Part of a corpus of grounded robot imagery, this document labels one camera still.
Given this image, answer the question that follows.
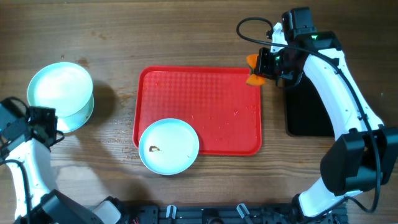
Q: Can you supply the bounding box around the orange sponge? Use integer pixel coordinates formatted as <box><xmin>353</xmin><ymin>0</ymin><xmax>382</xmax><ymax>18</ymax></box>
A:
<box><xmin>246</xmin><ymin>54</ymin><xmax>266</xmax><ymax>86</ymax></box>

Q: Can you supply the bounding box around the light blue plate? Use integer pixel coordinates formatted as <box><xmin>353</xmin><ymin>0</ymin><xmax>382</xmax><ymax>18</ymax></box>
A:
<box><xmin>138</xmin><ymin>118</ymin><xmax>200</xmax><ymax>175</ymax></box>
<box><xmin>57</xmin><ymin>95</ymin><xmax>95</xmax><ymax>133</ymax></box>
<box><xmin>27</xmin><ymin>62</ymin><xmax>93</xmax><ymax>117</ymax></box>

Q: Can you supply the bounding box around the red plastic tray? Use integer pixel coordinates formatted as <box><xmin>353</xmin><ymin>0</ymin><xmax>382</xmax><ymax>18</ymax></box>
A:
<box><xmin>132</xmin><ymin>65</ymin><xmax>262</xmax><ymax>156</ymax></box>

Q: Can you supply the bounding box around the black rectangular tray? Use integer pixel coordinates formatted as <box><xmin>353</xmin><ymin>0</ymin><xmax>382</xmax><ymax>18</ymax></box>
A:
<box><xmin>284</xmin><ymin>75</ymin><xmax>334</xmax><ymax>137</ymax></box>

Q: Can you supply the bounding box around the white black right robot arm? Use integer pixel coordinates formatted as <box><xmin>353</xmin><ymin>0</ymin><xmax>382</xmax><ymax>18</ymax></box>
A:
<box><xmin>247</xmin><ymin>7</ymin><xmax>397</xmax><ymax>222</ymax></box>

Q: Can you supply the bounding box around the light blue plate front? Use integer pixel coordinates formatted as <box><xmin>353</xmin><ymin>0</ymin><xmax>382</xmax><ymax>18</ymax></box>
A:
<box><xmin>138</xmin><ymin>118</ymin><xmax>200</xmax><ymax>175</ymax></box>

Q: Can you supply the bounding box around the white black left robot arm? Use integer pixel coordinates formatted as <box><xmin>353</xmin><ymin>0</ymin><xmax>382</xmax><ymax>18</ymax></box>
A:
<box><xmin>1</xmin><ymin>97</ymin><xmax>122</xmax><ymax>224</ymax></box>

